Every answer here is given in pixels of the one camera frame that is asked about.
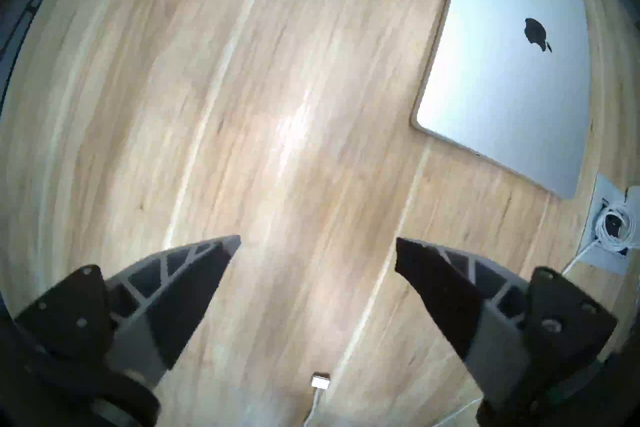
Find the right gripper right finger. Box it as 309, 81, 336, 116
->
395, 237, 618, 412

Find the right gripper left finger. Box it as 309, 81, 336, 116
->
14, 234, 242, 389

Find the silver MacBook laptop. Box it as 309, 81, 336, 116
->
411, 0, 593, 200

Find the silver table outlet box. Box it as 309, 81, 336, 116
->
577, 173, 640, 276

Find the white MagSafe charging cable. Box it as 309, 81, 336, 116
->
302, 203, 640, 427

